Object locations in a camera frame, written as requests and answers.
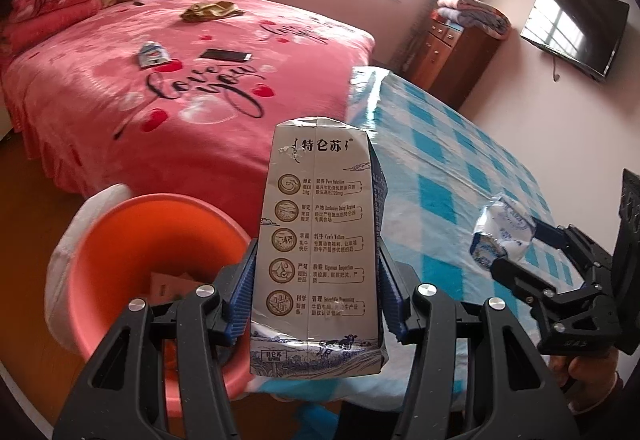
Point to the gold crumpled cloth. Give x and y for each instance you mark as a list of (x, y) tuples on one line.
[(210, 12)]

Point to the blue checked tablecloth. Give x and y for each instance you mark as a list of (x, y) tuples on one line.
[(440, 159)]

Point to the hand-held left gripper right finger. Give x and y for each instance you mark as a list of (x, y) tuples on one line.
[(390, 305)]

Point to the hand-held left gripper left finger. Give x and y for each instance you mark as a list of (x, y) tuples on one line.
[(242, 300)]

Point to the orange plastic bin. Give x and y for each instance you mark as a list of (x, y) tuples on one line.
[(150, 230)]

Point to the white blue plastic bag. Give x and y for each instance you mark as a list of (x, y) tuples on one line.
[(502, 230)]

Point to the person's right hand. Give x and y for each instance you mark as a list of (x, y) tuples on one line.
[(595, 370)]

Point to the white dark blue milk carton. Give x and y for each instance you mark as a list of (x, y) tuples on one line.
[(315, 245)]

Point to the pink printed bed blanket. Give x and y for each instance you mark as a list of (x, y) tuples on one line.
[(100, 119)]

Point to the white bin liner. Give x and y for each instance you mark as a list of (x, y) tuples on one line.
[(65, 270)]

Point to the black wall television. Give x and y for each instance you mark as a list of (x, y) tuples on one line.
[(575, 29)]

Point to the folded striped blanket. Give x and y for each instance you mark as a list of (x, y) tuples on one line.
[(472, 14)]

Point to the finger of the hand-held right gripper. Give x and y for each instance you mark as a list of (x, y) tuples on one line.
[(575, 247), (525, 282)]

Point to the brown wooden cabinet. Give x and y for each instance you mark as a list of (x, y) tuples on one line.
[(450, 64)]

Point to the brown cardboard box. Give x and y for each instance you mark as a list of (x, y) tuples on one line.
[(170, 285)]

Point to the black smartphone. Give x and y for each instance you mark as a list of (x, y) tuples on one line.
[(225, 55)]

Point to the small white blue carton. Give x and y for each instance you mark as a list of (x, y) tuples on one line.
[(152, 54)]

